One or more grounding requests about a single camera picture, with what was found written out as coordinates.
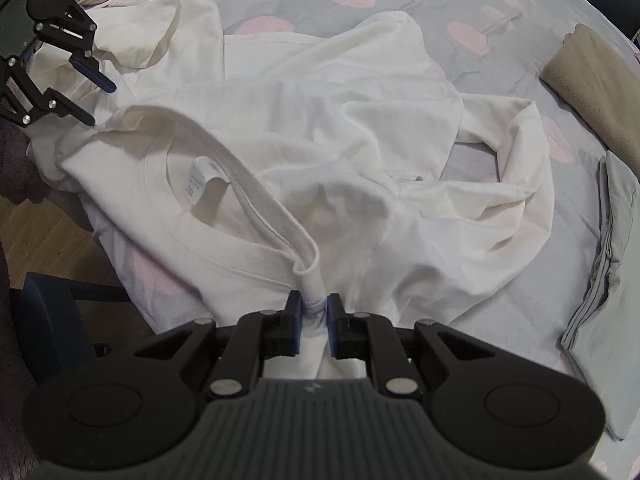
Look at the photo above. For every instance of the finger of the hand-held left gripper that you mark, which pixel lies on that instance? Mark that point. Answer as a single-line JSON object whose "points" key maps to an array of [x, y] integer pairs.
{"points": [[95, 72], [75, 109]]}

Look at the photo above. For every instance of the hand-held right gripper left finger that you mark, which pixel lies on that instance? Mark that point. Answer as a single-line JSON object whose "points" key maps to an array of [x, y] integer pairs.
{"points": [[297, 325]]}

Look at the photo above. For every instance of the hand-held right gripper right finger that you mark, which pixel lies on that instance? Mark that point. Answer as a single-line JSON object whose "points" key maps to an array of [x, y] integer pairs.
{"points": [[331, 327]]}

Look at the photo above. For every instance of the white t-shirt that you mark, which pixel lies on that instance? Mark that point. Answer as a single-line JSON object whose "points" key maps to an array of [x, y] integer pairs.
{"points": [[350, 135]]}

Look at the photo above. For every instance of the purple fluffy rug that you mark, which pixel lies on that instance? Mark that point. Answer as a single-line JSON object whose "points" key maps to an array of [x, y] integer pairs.
{"points": [[12, 160]]}

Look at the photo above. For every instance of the blue chair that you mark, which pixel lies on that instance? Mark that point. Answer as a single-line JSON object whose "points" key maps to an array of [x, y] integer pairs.
{"points": [[45, 320]]}

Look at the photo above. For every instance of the bed with pink-dotted sheet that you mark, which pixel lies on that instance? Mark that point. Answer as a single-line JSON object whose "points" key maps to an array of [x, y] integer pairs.
{"points": [[310, 15]]}

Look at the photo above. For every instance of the grey-green garment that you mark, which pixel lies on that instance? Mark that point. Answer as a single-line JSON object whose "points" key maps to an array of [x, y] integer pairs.
{"points": [[615, 310]]}

